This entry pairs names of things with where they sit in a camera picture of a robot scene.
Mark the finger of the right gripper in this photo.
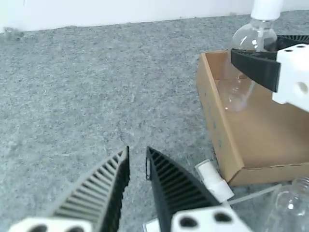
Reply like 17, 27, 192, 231
263, 34, 309, 52
230, 44, 309, 106

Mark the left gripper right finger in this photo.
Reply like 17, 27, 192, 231
145, 146, 252, 232

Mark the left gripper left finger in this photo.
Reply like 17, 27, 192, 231
8, 145, 130, 232

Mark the white spray top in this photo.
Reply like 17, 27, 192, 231
142, 218, 161, 232
250, 0, 283, 20
195, 159, 283, 206

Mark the clear plastic bottle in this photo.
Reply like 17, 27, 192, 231
269, 175, 309, 232
223, 18, 278, 112

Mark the cardboard box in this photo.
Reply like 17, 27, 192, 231
195, 49, 309, 187

